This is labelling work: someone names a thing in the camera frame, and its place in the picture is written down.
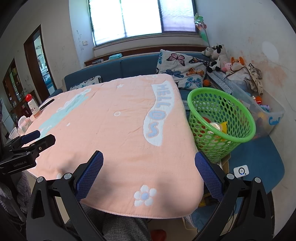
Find blue sofa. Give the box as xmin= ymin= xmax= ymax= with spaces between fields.
xmin=61 ymin=52 xmax=211 ymax=112

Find pink printed blanket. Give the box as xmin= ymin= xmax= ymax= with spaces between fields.
xmin=22 ymin=74 xmax=204 ymax=219

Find small white device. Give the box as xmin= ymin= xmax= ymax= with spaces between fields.
xmin=233 ymin=165 xmax=249 ymax=178

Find butterfly print pillow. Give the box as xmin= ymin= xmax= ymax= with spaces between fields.
xmin=155 ymin=49 xmax=210 ymax=91

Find colourful pinwheel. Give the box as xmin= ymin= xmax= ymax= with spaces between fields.
xmin=193 ymin=14 xmax=211 ymax=47

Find white bottle with red cap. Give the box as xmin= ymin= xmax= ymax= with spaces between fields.
xmin=25 ymin=94 xmax=41 ymax=117

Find black remote control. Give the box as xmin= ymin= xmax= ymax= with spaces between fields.
xmin=38 ymin=98 xmax=55 ymax=110

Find blue floor mat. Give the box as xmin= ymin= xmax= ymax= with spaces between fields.
xmin=192 ymin=134 xmax=285 ymax=227

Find striped cushion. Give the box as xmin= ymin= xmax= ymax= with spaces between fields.
xmin=207 ymin=71 xmax=234 ymax=94

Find window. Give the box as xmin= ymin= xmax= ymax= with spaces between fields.
xmin=87 ymin=0 xmax=197 ymax=48

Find person's left hand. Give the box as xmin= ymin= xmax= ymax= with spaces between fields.
xmin=0 ymin=173 xmax=32 ymax=216

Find clear plastic cup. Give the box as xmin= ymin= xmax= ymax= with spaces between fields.
xmin=207 ymin=122 xmax=223 ymax=135

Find black and white cow plush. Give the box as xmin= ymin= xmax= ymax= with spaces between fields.
xmin=206 ymin=44 xmax=228 ymax=71

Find small patterned pillow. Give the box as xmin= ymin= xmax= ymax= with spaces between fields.
xmin=69 ymin=75 xmax=102 ymax=91

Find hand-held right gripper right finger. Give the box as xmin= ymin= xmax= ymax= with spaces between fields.
xmin=194 ymin=151 xmax=273 ymax=241

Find orange fox plush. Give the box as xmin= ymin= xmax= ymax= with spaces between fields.
xmin=230 ymin=57 xmax=245 ymax=70

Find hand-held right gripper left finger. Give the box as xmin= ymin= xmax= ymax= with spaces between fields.
xmin=26 ymin=150 xmax=104 ymax=241

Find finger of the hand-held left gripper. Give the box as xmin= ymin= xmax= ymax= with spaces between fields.
xmin=13 ymin=134 xmax=56 ymax=158
xmin=20 ymin=130 xmax=41 ymax=145

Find dark wooden cabinet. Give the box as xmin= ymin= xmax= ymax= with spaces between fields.
xmin=2 ymin=58 xmax=35 ymax=121

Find clear plastic storage bin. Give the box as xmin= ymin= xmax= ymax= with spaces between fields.
xmin=231 ymin=81 xmax=285 ymax=139

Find person's grey checked trousers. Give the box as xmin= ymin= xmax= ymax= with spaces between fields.
xmin=79 ymin=204 xmax=151 ymax=241

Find green plastic basket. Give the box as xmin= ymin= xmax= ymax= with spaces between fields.
xmin=187 ymin=87 xmax=256 ymax=164

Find red drink can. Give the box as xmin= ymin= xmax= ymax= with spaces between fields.
xmin=201 ymin=116 xmax=214 ymax=127

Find brown door frame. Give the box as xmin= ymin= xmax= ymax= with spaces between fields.
xmin=24 ymin=24 xmax=57 ymax=98

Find beige patterned cloth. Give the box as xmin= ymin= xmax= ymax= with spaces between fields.
xmin=247 ymin=63 xmax=264 ymax=96

